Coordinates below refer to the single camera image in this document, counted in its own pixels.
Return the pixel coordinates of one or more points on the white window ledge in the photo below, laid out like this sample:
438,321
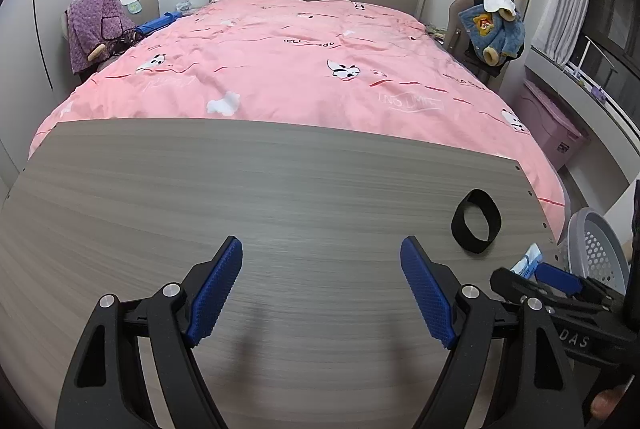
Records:
565,89

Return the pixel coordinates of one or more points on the pink plastic storage box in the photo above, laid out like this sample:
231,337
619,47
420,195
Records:
550,129

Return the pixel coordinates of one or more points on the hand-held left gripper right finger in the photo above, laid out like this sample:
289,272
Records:
425,294

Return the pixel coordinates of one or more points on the bed with pink duvet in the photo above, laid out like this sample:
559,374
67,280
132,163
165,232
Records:
300,59

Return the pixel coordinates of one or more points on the blue denim fleece jacket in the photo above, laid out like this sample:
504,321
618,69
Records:
505,36

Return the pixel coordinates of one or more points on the baby print wipes packet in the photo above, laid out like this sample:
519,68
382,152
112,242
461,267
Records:
527,261

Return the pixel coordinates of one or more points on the grey perforated plastic basket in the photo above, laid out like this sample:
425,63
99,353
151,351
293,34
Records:
595,249

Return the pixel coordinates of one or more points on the purple knitted garment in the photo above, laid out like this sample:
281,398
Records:
90,24

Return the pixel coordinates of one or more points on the black elastic band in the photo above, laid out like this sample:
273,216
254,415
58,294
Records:
475,195

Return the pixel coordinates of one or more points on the small round green item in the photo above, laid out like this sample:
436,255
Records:
136,7

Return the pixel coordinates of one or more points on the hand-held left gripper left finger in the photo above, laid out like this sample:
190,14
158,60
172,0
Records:
215,294

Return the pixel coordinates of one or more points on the dark window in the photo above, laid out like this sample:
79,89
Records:
617,9

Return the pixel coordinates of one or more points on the beige chair with denim jacket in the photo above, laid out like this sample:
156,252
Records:
455,24

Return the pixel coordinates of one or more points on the plain white cloth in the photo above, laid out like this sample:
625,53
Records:
497,1

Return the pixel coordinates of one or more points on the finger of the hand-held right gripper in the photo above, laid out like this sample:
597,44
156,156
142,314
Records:
510,284
557,276

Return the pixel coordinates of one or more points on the blue plastic bar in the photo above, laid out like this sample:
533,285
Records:
157,23

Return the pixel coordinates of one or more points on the person's right hand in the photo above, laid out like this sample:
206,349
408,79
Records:
607,403

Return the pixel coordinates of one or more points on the small patterned pouch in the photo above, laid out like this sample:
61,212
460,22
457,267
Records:
184,5

